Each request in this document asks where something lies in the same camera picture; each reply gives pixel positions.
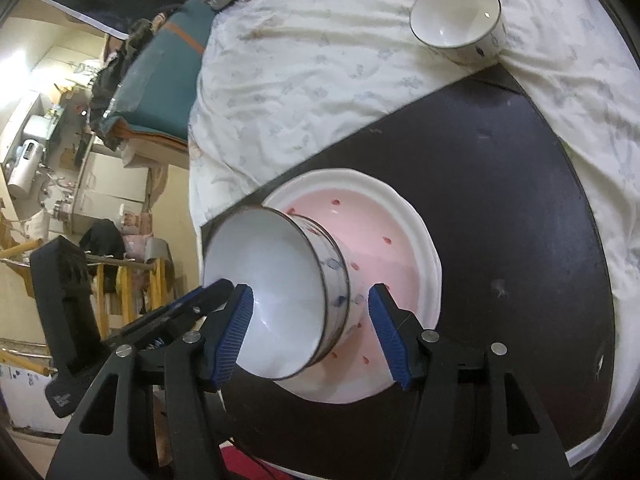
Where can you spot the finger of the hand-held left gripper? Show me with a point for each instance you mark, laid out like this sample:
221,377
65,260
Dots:
195,305

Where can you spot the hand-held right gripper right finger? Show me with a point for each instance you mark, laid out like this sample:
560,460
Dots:
393,342

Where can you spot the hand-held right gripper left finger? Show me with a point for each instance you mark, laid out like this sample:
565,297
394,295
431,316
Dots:
231,337

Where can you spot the white bowl with blue print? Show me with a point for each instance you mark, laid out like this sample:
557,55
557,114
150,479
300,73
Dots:
270,285
457,15

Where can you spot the yellow wooden rack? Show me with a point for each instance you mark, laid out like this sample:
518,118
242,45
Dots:
110,285

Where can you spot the black garment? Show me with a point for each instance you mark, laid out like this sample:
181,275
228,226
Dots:
102,240

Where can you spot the pink patterned cloth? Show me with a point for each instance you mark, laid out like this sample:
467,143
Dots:
137,235

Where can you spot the white cabinet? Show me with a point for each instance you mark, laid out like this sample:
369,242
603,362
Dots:
110,190

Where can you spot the red cloth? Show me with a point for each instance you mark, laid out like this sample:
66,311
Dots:
250,465

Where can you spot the white kitchen appliance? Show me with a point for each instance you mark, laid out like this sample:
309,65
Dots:
25,170

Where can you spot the teal folded quilt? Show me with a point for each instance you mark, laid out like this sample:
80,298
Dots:
160,75

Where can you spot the white printed bedsheet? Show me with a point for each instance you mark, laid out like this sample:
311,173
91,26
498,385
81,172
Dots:
325,75

